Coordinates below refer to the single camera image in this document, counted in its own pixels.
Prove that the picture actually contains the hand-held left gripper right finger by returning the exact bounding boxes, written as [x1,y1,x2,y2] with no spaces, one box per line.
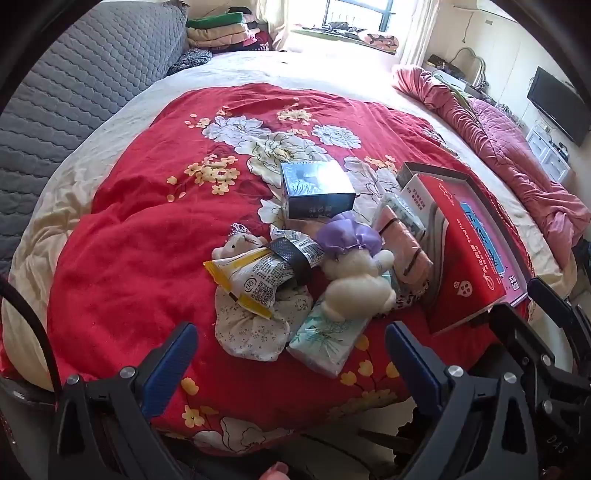
[385,322,541,480]

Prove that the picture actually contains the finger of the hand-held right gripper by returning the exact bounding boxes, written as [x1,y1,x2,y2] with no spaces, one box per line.
[527,277,575,328]
[488,302,557,370]

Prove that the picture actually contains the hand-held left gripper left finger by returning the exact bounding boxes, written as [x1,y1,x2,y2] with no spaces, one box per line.
[48,322,199,480]

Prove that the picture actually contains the small bear floral dress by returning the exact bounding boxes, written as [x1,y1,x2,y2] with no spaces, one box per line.
[213,277,315,363]

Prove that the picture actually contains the red cardboard box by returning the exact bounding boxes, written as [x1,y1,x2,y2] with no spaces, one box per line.
[396,161,532,335]

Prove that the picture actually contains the large green floral tissue pack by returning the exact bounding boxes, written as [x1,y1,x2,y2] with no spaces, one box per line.
[286,272,400,379]

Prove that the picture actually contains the teddy bear with purple hat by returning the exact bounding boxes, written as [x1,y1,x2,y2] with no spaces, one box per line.
[316,210,398,321]

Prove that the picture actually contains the yellow white snack packet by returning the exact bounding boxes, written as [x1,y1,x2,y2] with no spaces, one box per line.
[204,231,326,319]

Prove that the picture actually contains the small floral tissue pack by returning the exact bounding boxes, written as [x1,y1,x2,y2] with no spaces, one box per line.
[383,191,426,241]

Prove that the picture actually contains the red floral blanket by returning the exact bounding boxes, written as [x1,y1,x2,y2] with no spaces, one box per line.
[0,83,536,455]

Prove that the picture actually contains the white drawer cabinet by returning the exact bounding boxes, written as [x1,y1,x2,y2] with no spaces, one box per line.
[526,127,573,183]

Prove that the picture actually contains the pink quilt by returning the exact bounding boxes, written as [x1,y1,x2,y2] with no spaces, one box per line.
[392,65,591,269]

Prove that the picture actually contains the black television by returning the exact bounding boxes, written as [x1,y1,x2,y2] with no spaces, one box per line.
[526,67,591,148]

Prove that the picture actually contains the dark blue square box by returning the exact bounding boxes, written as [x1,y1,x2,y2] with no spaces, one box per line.
[280,161,356,220]

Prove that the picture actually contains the green cloth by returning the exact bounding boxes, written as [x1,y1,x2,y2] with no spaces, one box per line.
[434,73,474,109]

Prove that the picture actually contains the black case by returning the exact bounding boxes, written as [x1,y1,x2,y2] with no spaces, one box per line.
[426,54,463,78]

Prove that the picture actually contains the white curtain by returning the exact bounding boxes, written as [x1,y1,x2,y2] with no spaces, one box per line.
[397,0,445,68]

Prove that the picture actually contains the grey quilted headboard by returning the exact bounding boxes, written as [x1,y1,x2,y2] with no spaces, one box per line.
[0,0,188,278]

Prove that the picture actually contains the dark patterned cloth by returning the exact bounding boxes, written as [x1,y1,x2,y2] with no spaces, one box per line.
[167,47,213,77]

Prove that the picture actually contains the bed with cream sheet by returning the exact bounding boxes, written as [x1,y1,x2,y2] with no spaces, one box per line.
[0,48,575,393]

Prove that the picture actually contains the floral cushion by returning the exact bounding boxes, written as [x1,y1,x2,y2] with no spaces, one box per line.
[364,31,400,55]

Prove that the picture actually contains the stack of folded clothes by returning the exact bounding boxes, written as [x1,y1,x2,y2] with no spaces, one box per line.
[185,11,273,51]

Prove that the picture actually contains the pile of dark clothes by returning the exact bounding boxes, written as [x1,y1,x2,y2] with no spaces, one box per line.
[321,21,366,34]

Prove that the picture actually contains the window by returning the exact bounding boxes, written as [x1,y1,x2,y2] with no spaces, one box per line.
[323,0,397,29]

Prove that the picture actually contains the cream curtain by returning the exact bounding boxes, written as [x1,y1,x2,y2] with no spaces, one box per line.
[255,0,296,52]

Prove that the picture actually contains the black cable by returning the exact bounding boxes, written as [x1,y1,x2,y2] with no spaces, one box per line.
[0,276,63,393]

